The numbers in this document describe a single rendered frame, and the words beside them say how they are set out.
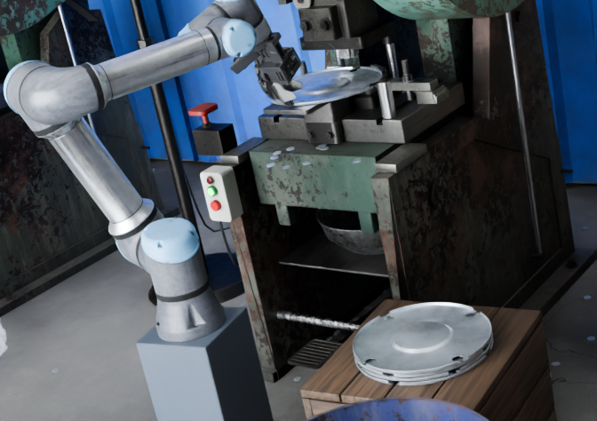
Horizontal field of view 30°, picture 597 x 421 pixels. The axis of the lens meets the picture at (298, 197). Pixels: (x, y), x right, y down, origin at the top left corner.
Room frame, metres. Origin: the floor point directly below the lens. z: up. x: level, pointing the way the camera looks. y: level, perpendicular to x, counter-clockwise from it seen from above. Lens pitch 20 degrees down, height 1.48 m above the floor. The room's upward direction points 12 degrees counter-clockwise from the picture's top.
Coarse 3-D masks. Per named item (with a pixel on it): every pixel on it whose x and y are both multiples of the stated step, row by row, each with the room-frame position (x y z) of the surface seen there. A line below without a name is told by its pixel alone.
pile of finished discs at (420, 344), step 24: (408, 312) 2.18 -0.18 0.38; (432, 312) 2.16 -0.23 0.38; (456, 312) 2.14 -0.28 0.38; (360, 336) 2.12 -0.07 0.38; (384, 336) 2.10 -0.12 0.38; (408, 336) 2.06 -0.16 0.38; (432, 336) 2.04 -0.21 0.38; (456, 336) 2.03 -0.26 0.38; (480, 336) 2.01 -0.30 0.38; (360, 360) 2.01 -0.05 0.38; (384, 360) 2.00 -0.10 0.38; (408, 360) 1.98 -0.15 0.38; (432, 360) 1.96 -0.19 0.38; (456, 360) 1.95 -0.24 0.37; (480, 360) 1.95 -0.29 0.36; (408, 384) 1.92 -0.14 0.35
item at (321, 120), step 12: (264, 108) 2.60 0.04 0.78; (276, 108) 2.58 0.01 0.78; (288, 108) 2.56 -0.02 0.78; (300, 108) 2.53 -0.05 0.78; (312, 108) 2.52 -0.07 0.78; (324, 108) 2.63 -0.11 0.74; (336, 108) 2.62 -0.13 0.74; (348, 108) 2.66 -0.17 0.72; (312, 120) 2.66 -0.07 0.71; (324, 120) 2.63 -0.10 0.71; (336, 120) 2.62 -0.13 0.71; (312, 132) 2.66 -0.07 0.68; (324, 132) 2.64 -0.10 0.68; (336, 132) 2.62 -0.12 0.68
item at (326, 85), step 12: (312, 72) 2.83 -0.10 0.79; (324, 72) 2.82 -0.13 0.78; (336, 72) 2.80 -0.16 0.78; (348, 72) 2.77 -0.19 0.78; (360, 72) 2.75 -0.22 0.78; (372, 72) 2.72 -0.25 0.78; (312, 84) 2.70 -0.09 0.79; (324, 84) 2.68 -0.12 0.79; (336, 84) 2.65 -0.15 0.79; (348, 84) 2.65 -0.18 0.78; (360, 84) 2.63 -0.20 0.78; (300, 96) 2.64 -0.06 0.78; (312, 96) 2.62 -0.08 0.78; (324, 96) 2.59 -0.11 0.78; (336, 96) 2.57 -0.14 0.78; (348, 96) 2.55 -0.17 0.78
